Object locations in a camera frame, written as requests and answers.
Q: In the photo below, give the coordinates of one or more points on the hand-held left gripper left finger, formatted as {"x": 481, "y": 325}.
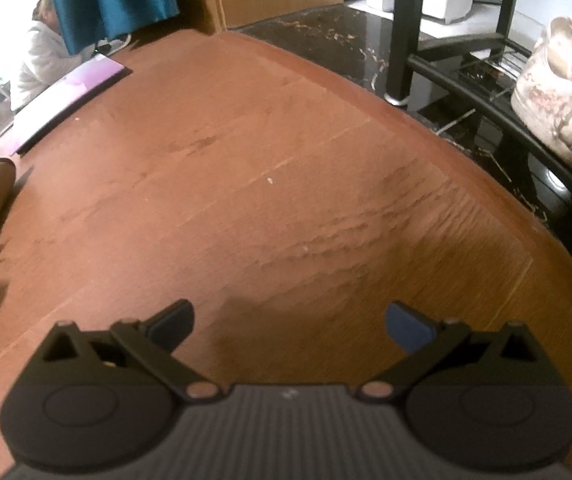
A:
{"x": 172, "y": 328}

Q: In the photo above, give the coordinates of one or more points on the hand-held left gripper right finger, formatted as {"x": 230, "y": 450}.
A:
{"x": 407, "y": 330}

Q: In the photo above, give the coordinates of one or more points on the black metal chair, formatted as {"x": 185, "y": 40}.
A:
{"x": 505, "y": 105}

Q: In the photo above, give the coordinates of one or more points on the white beaded handbag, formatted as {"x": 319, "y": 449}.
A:
{"x": 560, "y": 95}

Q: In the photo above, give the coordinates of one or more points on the purple flat box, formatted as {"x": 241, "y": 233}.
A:
{"x": 56, "y": 105}

